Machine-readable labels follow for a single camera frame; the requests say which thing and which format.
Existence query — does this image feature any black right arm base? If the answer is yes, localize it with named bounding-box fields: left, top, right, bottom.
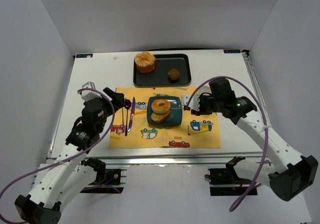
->
left=204, top=156, right=251, bottom=197

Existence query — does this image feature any brown chocolate muffin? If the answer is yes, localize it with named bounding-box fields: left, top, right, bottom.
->
left=168, top=68, right=181, bottom=82

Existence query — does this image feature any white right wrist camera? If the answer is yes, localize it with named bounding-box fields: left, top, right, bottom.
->
left=181, top=94, right=200, bottom=112

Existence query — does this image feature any purple iridescent spoon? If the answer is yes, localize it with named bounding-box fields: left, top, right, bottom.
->
left=124, top=99, right=132, bottom=136

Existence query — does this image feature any orange glazed donut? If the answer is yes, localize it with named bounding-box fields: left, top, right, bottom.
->
left=151, top=99, right=171, bottom=114

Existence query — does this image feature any pale yellow mug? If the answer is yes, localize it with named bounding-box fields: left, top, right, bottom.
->
left=197, top=85, right=212, bottom=95

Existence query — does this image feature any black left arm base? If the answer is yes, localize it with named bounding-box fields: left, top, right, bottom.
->
left=78, top=157, right=127, bottom=194

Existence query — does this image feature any teal square plate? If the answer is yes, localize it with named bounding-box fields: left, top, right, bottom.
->
left=146, top=95, right=183, bottom=128

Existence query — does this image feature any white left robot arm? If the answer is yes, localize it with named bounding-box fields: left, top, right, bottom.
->
left=14, top=87, right=125, bottom=224

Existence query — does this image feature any right blue corner label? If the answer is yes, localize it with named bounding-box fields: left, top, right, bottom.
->
left=223, top=49, right=241, bottom=54

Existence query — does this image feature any iridescent table knife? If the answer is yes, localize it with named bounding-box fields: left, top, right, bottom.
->
left=127, top=97, right=136, bottom=132

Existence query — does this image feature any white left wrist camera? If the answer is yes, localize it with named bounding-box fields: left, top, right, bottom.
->
left=80, top=81, right=101, bottom=102

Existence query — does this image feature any large orange swirl bun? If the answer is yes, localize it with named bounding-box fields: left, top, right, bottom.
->
left=134, top=51, right=156, bottom=74

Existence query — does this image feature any sliced seeded bread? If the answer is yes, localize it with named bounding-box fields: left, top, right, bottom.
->
left=151, top=111, right=171, bottom=124

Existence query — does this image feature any blue corner label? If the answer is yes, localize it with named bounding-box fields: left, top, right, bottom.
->
left=223, top=49, right=241, bottom=54
left=75, top=53, right=93, bottom=59

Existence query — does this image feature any left blue corner label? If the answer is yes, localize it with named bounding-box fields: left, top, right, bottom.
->
left=75, top=53, right=93, bottom=59

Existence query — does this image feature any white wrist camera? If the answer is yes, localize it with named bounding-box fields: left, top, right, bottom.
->
left=80, top=81, right=101, bottom=102
left=181, top=94, right=200, bottom=112

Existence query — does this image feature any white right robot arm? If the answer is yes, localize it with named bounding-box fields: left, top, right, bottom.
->
left=184, top=76, right=319, bottom=204

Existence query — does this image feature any yellow vehicle print placemat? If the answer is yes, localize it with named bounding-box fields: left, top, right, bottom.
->
left=109, top=87, right=221, bottom=149

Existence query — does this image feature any black baking tray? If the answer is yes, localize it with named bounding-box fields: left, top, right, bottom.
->
left=133, top=53, right=192, bottom=88

